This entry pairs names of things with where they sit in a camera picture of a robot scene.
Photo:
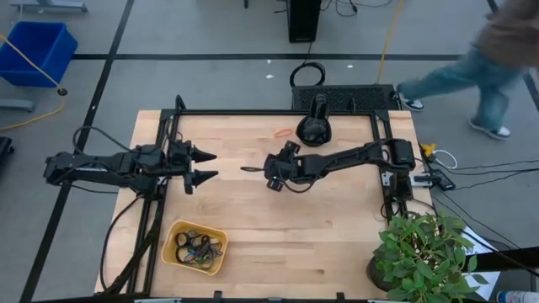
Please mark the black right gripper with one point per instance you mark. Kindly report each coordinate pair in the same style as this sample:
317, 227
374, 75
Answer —
286, 168

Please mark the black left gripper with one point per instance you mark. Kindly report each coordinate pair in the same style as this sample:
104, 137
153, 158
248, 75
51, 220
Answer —
179, 162

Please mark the thin brown rubber band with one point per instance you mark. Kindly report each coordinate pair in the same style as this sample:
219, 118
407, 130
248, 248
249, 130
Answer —
252, 168

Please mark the large blue rubber band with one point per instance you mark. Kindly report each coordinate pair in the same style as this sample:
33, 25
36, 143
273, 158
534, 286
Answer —
194, 255

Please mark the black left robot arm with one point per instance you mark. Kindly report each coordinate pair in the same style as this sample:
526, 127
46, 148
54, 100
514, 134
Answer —
105, 164

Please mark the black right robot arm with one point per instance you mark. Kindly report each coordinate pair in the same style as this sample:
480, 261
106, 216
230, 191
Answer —
345, 157

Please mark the orange rubber band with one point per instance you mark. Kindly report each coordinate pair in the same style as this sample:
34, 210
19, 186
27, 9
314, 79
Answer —
276, 135

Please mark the yellow plastic bin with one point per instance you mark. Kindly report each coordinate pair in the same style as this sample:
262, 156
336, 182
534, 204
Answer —
168, 248

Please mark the blue plastic floor bin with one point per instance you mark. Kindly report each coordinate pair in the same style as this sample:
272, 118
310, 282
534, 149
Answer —
38, 46

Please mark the black perforated metal box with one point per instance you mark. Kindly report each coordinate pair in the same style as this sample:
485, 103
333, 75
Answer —
358, 97

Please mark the yellow plug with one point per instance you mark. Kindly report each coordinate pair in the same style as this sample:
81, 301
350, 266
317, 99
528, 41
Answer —
428, 148

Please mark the black computer tower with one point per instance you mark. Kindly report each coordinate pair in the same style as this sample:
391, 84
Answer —
303, 21

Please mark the black power adapter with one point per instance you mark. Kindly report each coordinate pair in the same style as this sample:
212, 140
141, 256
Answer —
442, 181

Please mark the black floor puck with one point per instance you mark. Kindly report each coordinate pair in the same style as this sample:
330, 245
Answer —
62, 91

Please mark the green potted plant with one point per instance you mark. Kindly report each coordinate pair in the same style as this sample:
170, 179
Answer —
421, 252

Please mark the grey furniture leg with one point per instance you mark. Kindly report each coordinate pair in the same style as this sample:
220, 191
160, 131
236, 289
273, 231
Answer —
50, 5
17, 105

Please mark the black floor object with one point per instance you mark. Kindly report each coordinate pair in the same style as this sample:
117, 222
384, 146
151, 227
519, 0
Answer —
5, 149

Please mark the white paper sheet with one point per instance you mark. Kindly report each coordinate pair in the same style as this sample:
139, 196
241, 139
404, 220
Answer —
488, 280

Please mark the person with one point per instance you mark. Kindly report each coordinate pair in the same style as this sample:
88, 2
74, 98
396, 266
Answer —
497, 67

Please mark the black floor beam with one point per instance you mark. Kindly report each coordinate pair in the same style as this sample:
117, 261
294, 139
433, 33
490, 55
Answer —
513, 257

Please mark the white spray bottle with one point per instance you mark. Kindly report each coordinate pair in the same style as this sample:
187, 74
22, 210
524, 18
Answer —
520, 297

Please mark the black metal table frame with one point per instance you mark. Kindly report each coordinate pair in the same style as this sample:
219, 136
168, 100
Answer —
252, 112

